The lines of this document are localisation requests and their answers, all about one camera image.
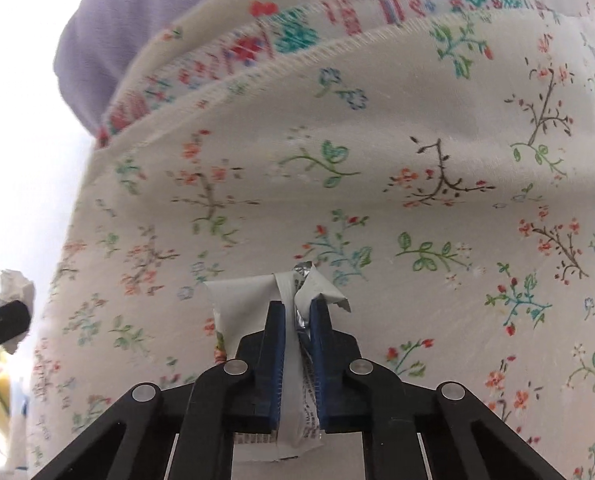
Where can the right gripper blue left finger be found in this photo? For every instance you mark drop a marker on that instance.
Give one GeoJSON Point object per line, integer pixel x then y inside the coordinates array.
{"type": "Point", "coordinates": [269, 368]}

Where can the yellow paper cup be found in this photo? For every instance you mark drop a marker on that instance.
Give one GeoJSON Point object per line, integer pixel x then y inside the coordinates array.
{"type": "Point", "coordinates": [12, 416]}

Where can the floral tablecloth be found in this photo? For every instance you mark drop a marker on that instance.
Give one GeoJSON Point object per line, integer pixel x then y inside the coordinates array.
{"type": "Point", "coordinates": [429, 163]}

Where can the milk tea carton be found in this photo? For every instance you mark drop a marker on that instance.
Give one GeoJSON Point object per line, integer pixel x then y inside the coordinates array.
{"type": "Point", "coordinates": [287, 349]}

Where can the white tissue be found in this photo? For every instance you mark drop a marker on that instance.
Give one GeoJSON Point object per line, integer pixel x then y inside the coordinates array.
{"type": "Point", "coordinates": [15, 287]}

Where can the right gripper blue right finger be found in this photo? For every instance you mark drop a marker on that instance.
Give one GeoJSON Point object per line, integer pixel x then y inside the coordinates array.
{"type": "Point", "coordinates": [338, 406]}

